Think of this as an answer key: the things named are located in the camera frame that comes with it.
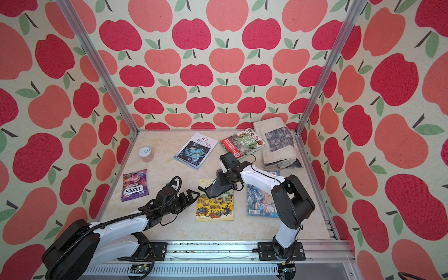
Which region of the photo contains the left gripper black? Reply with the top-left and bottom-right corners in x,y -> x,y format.
162,189 -> 202,217

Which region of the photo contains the grey microfibre cloth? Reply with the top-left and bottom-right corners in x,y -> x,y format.
198,177 -> 236,199

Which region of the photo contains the yellow picture book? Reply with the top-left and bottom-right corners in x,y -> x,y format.
196,189 -> 234,222

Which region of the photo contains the blue sunflower magazine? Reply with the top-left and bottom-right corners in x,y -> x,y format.
247,185 -> 278,219

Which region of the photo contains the blue science book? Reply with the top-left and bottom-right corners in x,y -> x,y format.
173,133 -> 218,169

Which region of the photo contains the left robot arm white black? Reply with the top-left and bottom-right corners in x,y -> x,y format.
42,185 -> 200,280

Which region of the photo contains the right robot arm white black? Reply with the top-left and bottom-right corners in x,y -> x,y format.
215,162 -> 316,261

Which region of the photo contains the red green book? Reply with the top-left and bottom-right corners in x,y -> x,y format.
219,128 -> 266,159

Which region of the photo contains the purple candy bag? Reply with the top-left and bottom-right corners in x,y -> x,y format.
121,169 -> 149,202

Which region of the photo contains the folded newspaper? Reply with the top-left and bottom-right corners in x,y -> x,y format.
253,117 -> 302,170

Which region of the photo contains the white round tape roll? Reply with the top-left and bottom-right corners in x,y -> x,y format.
138,147 -> 155,163

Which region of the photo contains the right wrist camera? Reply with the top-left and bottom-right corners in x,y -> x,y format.
219,152 -> 240,172

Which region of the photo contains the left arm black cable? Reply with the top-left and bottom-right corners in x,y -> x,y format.
45,175 -> 183,277

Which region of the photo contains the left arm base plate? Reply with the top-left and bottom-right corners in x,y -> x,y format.
118,241 -> 168,262

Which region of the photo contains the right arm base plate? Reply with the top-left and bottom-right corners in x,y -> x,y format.
252,241 -> 306,261

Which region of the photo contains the aluminium front rail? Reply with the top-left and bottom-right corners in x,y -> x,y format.
81,240 -> 362,280

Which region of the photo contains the right aluminium frame post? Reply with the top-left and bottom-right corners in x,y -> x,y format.
295,0 -> 368,137

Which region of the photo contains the aluminium frame post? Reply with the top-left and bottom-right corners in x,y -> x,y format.
56,0 -> 139,135
295,0 -> 368,137

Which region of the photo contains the left aluminium frame post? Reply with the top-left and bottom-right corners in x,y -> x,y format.
56,0 -> 139,135

